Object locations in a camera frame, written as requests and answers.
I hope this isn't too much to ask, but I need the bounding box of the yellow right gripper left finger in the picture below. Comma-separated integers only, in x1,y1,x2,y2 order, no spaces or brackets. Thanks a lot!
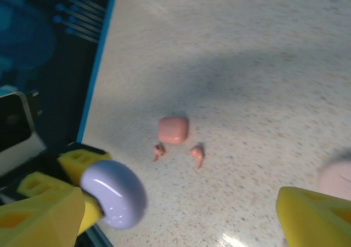
0,188,86,247

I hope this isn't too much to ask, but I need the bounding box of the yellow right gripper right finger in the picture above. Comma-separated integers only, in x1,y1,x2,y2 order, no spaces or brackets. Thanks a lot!
276,186,351,247

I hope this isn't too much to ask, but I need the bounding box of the light pink earbud charging case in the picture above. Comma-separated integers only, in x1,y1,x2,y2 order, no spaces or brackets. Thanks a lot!
318,148,351,201

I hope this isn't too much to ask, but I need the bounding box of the purple earbud charging case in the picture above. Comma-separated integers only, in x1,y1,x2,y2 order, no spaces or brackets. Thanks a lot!
79,160,149,229

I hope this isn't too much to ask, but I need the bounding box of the salmon pink earbud charging case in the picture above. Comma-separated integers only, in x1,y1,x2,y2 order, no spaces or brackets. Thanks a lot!
157,116,189,145

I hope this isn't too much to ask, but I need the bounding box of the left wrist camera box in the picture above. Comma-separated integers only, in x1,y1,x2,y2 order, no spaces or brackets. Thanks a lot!
0,90,48,176

